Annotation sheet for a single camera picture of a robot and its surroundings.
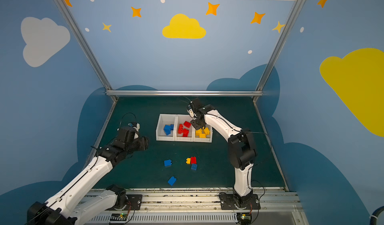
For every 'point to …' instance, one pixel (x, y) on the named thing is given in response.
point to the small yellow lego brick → (188, 161)
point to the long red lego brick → (180, 128)
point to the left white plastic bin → (164, 119)
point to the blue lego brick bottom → (171, 180)
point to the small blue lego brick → (194, 166)
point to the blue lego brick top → (167, 129)
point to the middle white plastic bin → (180, 119)
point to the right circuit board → (244, 218)
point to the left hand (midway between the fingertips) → (144, 138)
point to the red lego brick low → (185, 132)
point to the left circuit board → (119, 217)
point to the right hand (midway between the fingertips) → (200, 121)
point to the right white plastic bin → (208, 139)
